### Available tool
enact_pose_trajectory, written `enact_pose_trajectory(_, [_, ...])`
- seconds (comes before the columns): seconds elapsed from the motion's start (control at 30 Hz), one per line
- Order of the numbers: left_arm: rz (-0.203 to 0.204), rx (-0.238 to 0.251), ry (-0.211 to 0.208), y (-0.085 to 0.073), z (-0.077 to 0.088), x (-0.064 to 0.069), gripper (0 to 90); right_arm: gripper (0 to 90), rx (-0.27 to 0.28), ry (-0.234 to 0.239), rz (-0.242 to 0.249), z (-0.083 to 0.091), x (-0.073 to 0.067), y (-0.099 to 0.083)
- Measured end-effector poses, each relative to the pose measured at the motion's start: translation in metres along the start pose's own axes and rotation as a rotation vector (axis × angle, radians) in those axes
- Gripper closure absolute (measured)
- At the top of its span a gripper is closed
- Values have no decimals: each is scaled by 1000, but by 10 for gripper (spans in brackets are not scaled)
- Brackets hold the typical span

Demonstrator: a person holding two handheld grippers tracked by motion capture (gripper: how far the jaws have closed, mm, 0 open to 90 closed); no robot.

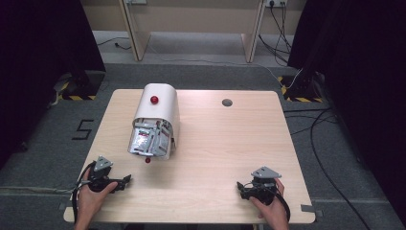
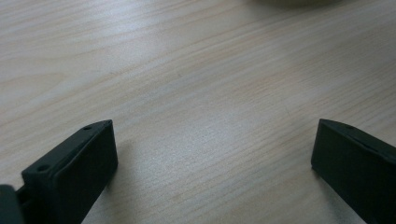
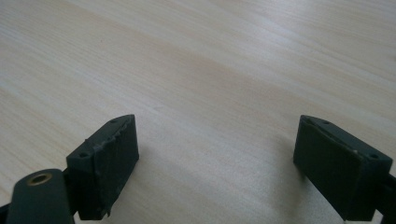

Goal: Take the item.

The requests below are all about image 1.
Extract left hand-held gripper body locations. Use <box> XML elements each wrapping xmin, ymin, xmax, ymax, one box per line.
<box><xmin>85</xmin><ymin>155</ymin><xmax>121</xmax><ymax>194</ymax></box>

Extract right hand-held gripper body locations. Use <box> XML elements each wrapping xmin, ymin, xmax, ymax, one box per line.
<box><xmin>246</xmin><ymin>165</ymin><xmax>283</xmax><ymax>206</ymax></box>

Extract person's right hand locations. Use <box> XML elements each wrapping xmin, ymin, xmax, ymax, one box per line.
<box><xmin>249</xmin><ymin>177</ymin><xmax>291</xmax><ymax>223</ymax></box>

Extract person's left hand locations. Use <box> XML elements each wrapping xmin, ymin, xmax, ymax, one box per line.
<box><xmin>76</xmin><ymin>181</ymin><xmax>119</xmax><ymax>222</ymax></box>

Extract pile of silver sachets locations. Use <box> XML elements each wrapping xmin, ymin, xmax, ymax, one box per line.
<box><xmin>128</xmin><ymin>118</ymin><xmax>172</xmax><ymax>158</ymax></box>

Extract white container with red knobs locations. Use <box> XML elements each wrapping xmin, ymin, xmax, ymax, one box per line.
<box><xmin>126</xmin><ymin>82</ymin><xmax>181</xmax><ymax>164</ymax></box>

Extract stand base with striped tape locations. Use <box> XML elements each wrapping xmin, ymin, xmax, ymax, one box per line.
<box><xmin>52</xmin><ymin>70</ymin><xmax>106</xmax><ymax>103</ymax></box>
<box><xmin>277</xmin><ymin>74</ymin><xmax>324</xmax><ymax>104</ymax></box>

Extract black curtain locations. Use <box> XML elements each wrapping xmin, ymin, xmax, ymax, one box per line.
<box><xmin>0</xmin><ymin>0</ymin><xmax>107</xmax><ymax>171</ymax></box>
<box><xmin>286</xmin><ymin>0</ymin><xmax>406</xmax><ymax>221</ymax></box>

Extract right hand-held gripper black cable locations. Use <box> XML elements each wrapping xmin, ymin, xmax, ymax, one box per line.
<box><xmin>273</xmin><ymin>191</ymin><xmax>292</xmax><ymax>223</ymax></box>

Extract hand-held gripper black cable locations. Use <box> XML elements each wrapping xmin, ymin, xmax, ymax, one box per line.
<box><xmin>273</xmin><ymin>191</ymin><xmax>292</xmax><ymax>223</ymax></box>
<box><xmin>71</xmin><ymin>161</ymin><xmax>98</xmax><ymax>224</ymax></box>

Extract left hand-held gripper black cable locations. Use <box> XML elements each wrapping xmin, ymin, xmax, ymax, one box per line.
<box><xmin>71</xmin><ymin>161</ymin><xmax>98</xmax><ymax>224</ymax></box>

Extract black floor cables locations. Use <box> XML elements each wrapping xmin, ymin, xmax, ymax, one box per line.
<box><xmin>282</xmin><ymin>106</ymin><xmax>372</xmax><ymax>230</ymax></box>

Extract black cable with plug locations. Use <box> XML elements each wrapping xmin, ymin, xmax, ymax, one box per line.
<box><xmin>96</xmin><ymin>36</ymin><xmax>132</xmax><ymax>52</ymax></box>

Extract light wooden desk frame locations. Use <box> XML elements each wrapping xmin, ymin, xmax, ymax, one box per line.
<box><xmin>118</xmin><ymin>0</ymin><xmax>266</xmax><ymax>64</ymax></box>

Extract black cables at socket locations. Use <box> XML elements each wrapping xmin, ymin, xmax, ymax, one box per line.
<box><xmin>258</xmin><ymin>2</ymin><xmax>294</xmax><ymax>67</ymax></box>

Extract white wall socket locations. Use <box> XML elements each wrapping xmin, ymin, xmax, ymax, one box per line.
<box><xmin>264</xmin><ymin>0</ymin><xmax>289</xmax><ymax>8</ymax></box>

